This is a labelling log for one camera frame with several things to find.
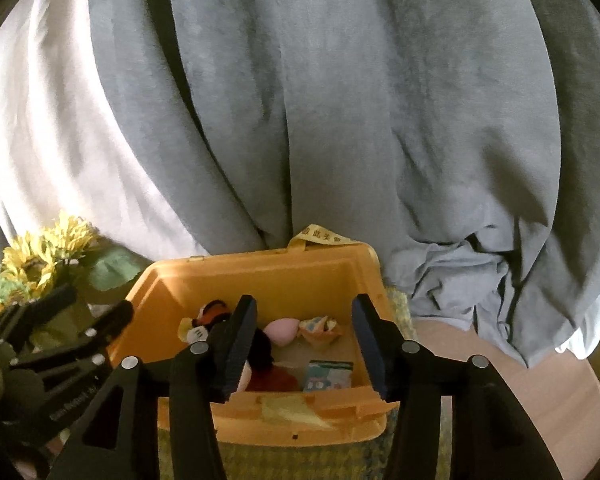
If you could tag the grey blanket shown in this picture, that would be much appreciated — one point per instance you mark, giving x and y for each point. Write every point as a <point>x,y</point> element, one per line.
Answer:
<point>355,110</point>

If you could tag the yellow blue woven mat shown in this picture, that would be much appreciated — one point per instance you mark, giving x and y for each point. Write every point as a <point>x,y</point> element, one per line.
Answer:
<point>305,460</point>

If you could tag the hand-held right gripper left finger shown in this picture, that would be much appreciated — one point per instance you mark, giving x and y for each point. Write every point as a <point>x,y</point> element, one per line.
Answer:
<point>240,342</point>

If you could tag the white sheer curtain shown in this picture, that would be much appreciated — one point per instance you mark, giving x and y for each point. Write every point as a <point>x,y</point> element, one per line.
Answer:
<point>55,150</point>

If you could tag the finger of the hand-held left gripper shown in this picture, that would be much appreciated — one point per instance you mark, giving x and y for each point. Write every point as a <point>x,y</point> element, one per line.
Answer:
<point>92,332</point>
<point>40,312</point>

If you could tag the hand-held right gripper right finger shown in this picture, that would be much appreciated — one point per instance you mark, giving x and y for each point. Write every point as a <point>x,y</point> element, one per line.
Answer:
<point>369,347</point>

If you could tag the green ribbed vase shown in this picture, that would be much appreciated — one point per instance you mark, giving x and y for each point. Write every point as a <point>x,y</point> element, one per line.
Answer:
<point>62,324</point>

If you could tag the black white mouse plush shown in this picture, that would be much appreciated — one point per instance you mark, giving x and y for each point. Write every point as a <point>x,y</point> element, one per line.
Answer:
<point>272,375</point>

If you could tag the orange plastic basket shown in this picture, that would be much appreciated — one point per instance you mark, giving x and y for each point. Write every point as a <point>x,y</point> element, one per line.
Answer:
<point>180,285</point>

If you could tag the artificial sunflower bouquet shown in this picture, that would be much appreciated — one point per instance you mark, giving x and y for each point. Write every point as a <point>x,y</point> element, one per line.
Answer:
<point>35,260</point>

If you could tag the small pink-hatted doll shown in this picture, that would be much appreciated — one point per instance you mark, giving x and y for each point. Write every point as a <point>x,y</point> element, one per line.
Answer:
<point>320,332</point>

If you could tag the blue cartoon tissue pack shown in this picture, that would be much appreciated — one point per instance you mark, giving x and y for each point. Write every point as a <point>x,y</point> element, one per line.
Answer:
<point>327,376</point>

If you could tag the pink egg-shaped makeup sponge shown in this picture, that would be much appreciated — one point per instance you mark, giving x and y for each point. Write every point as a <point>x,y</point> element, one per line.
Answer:
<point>282,332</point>

